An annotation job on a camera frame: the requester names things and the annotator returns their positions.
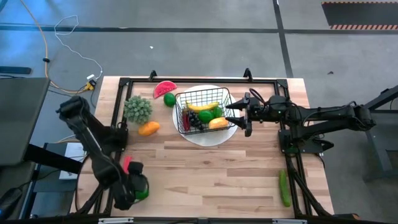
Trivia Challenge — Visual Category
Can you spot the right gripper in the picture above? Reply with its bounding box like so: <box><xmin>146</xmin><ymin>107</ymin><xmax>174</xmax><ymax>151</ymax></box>
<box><xmin>225</xmin><ymin>92</ymin><xmax>271</xmax><ymax>138</ymax></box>

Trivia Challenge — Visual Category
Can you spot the green plastic lime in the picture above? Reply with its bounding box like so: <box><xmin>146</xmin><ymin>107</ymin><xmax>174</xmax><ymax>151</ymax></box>
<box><xmin>134</xmin><ymin>182</ymin><xmax>150</xmax><ymax>201</ymax></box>
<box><xmin>163</xmin><ymin>92</ymin><xmax>177</xmax><ymax>108</ymax></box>
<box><xmin>198</xmin><ymin>110</ymin><xmax>215</xmax><ymax>124</ymax></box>

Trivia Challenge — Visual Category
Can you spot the yellow plastic mango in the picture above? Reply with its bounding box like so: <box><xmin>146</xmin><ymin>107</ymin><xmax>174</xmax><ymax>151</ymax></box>
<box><xmin>208</xmin><ymin>116</ymin><xmax>229</xmax><ymax>130</ymax></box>

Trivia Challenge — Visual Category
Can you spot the yellow banana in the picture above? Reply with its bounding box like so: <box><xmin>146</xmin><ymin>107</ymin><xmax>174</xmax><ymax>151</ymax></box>
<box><xmin>185</xmin><ymin>100</ymin><xmax>220</xmax><ymax>113</ymax></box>

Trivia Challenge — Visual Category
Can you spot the black grape bunch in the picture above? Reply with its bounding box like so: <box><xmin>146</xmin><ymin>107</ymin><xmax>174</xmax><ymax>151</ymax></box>
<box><xmin>188</xmin><ymin>110</ymin><xmax>206</xmax><ymax>131</ymax></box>

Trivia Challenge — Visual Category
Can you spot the orange plastic mango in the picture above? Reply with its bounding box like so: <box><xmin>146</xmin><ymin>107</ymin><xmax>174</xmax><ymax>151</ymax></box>
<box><xmin>137</xmin><ymin>121</ymin><xmax>160</xmax><ymax>137</ymax></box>

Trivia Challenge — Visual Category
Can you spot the dark red pepper green stem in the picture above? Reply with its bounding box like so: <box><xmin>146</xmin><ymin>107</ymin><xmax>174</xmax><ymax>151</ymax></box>
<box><xmin>182</xmin><ymin>108</ymin><xmax>191</xmax><ymax>132</ymax></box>

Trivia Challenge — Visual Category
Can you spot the red watermelon slice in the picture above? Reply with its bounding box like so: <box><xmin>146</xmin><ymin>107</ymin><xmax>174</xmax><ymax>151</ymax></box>
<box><xmin>153</xmin><ymin>80</ymin><xmax>178</xmax><ymax>100</ymax></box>

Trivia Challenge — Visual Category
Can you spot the red chili pepper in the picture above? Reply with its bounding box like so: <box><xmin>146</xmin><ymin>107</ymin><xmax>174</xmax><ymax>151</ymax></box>
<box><xmin>123</xmin><ymin>155</ymin><xmax>134</xmax><ymax>174</ymax></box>

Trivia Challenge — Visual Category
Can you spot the white round mat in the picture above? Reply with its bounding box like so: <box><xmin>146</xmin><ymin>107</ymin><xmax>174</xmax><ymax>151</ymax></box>
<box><xmin>172</xmin><ymin>84</ymin><xmax>241</xmax><ymax>147</ymax></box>

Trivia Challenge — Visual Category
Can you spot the white box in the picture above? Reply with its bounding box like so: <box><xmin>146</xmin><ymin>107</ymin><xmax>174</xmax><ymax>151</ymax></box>
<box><xmin>58</xmin><ymin>142</ymin><xmax>86</xmax><ymax>180</ymax></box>

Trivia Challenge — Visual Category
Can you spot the green potted artificial plant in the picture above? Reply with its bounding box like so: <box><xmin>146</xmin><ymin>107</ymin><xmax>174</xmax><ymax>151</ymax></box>
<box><xmin>123</xmin><ymin>95</ymin><xmax>154</xmax><ymax>125</ymax></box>

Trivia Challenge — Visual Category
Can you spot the green cucumber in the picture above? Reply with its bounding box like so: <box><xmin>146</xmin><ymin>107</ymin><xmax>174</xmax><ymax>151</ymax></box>
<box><xmin>278</xmin><ymin>169</ymin><xmax>292</xmax><ymax>208</ymax></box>

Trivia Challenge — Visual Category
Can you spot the grey desk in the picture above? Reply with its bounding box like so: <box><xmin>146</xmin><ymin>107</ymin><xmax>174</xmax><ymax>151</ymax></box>
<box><xmin>0</xmin><ymin>77</ymin><xmax>83</xmax><ymax>175</ymax></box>

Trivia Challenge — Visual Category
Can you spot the dark metal stand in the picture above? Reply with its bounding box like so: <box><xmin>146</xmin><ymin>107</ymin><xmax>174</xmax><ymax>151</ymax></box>
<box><xmin>341</xmin><ymin>84</ymin><xmax>398</xmax><ymax>182</ymax></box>

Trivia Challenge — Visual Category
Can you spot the black mat with striped edge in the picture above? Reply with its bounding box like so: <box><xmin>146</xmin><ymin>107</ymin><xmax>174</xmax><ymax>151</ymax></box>
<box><xmin>321</xmin><ymin>1</ymin><xmax>398</xmax><ymax>31</ymax></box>

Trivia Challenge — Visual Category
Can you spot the black flat bar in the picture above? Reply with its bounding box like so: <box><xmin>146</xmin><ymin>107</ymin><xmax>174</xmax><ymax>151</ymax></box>
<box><xmin>0</xmin><ymin>66</ymin><xmax>32</xmax><ymax>75</ymax></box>

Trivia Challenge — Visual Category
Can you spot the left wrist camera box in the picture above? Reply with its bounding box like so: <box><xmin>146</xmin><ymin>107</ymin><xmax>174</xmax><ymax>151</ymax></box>
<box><xmin>128</xmin><ymin>161</ymin><xmax>145</xmax><ymax>175</ymax></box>

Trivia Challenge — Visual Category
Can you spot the black wire basket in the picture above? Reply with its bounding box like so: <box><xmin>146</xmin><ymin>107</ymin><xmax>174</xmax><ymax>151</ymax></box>
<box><xmin>174</xmin><ymin>86</ymin><xmax>237</xmax><ymax>136</ymax></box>

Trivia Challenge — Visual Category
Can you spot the white cable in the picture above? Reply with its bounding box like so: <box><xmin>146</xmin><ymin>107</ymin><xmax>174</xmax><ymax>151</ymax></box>
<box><xmin>54</xmin><ymin>14</ymin><xmax>103</xmax><ymax>80</ymax></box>

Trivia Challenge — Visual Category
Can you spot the orange cable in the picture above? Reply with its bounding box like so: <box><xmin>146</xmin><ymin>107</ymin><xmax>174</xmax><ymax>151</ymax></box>
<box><xmin>18</xmin><ymin>0</ymin><xmax>94</xmax><ymax>94</ymax></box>

